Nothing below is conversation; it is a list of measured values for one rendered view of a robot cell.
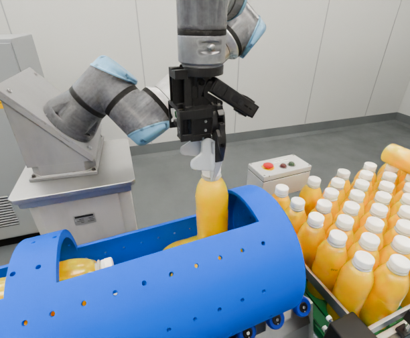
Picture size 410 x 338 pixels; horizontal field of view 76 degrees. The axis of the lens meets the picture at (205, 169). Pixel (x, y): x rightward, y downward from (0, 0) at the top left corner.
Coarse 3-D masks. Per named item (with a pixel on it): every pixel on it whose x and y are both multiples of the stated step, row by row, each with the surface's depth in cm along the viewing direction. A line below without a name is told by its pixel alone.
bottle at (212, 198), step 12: (204, 180) 53; (216, 180) 53; (204, 192) 52; (216, 192) 52; (204, 204) 53; (216, 204) 53; (204, 216) 54; (216, 216) 54; (204, 228) 56; (216, 228) 55
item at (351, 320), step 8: (352, 312) 57; (328, 320) 57; (336, 320) 55; (344, 320) 55; (352, 320) 55; (360, 320) 55; (328, 328) 55; (336, 328) 54; (344, 328) 54; (352, 328) 54; (360, 328) 54; (368, 328) 54; (328, 336) 56; (336, 336) 53; (344, 336) 52; (352, 336) 52; (360, 336) 52; (368, 336) 52; (376, 336) 53
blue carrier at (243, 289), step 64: (256, 192) 55; (64, 256) 58; (128, 256) 64; (192, 256) 43; (256, 256) 46; (0, 320) 34; (64, 320) 36; (128, 320) 38; (192, 320) 41; (256, 320) 48
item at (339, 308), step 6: (306, 270) 69; (306, 276) 70; (312, 276) 68; (312, 282) 68; (318, 282) 66; (318, 288) 66; (324, 288) 64; (324, 294) 65; (330, 294) 63; (330, 300) 63; (336, 300) 61; (336, 306) 61; (342, 306) 60; (336, 312) 62; (342, 312) 60; (348, 312) 59
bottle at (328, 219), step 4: (316, 208) 75; (320, 212) 73; (324, 212) 73; (328, 212) 73; (324, 216) 73; (328, 216) 73; (324, 220) 73; (328, 220) 73; (332, 220) 74; (324, 224) 73; (328, 224) 73; (324, 228) 74
